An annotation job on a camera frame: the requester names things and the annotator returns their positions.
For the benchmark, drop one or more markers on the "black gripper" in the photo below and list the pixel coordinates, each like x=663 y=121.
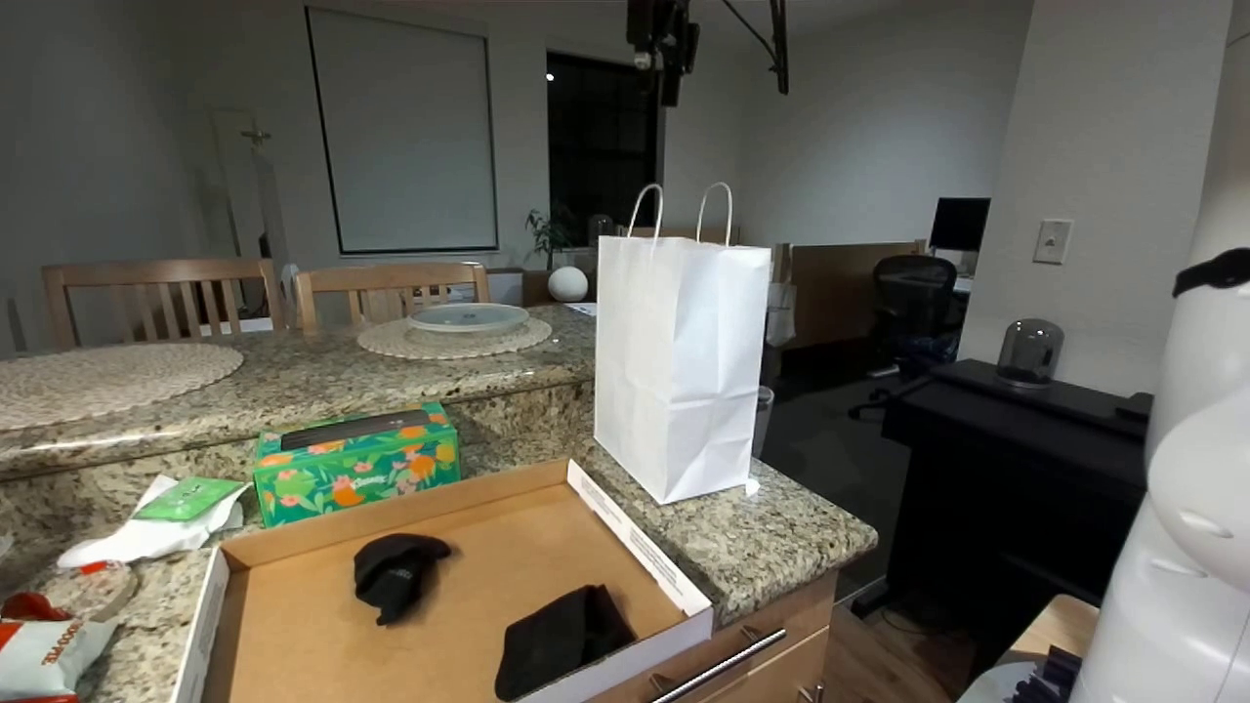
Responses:
x=664 y=25

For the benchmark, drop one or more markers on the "black sock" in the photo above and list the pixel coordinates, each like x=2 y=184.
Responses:
x=395 y=574
x=568 y=639

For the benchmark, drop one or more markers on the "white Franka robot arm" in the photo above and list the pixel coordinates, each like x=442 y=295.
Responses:
x=1172 y=589

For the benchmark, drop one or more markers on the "white paper bag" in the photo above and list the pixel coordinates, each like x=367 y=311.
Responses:
x=677 y=378

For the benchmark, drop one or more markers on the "red white snack bag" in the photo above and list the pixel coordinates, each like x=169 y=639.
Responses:
x=46 y=652

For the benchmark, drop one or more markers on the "dark window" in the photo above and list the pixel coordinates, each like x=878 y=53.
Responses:
x=599 y=158

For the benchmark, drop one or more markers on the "green plant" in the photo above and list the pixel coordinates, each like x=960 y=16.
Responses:
x=541 y=236

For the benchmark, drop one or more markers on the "white round vase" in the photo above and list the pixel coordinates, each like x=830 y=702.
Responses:
x=568 y=282

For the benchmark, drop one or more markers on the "brown wooden sideboard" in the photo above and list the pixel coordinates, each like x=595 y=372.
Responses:
x=834 y=295

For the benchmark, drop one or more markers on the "white projector screen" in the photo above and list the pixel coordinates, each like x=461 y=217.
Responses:
x=405 y=130

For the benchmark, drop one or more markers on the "clear glass plate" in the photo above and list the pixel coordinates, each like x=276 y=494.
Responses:
x=470 y=318

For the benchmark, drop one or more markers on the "computer monitor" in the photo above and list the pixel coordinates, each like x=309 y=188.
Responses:
x=960 y=225

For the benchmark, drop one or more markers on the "black office chair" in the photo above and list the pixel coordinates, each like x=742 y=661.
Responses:
x=916 y=307

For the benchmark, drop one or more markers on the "wooden chair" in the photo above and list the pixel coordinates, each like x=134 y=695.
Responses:
x=393 y=277
x=156 y=277

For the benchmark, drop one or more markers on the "glass jar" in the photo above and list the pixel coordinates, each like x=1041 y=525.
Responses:
x=1033 y=351

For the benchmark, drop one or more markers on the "white shallow tray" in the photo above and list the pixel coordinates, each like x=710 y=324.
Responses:
x=522 y=549

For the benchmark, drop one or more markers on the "green patterned tissue box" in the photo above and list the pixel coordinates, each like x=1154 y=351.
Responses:
x=352 y=473

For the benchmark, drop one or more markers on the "black desk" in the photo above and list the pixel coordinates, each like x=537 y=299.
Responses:
x=1003 y=482

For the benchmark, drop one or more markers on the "wooden base cabinet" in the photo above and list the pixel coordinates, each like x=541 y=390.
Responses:
x=805 y=665

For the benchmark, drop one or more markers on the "white green wipes pack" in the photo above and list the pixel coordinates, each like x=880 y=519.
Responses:
x=156 y=521

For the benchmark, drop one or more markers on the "clear round lid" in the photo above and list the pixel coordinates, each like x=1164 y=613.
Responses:
x=100 y=589

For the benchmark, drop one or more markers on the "white wall switch plate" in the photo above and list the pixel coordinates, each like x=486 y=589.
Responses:
x=1052 y=242

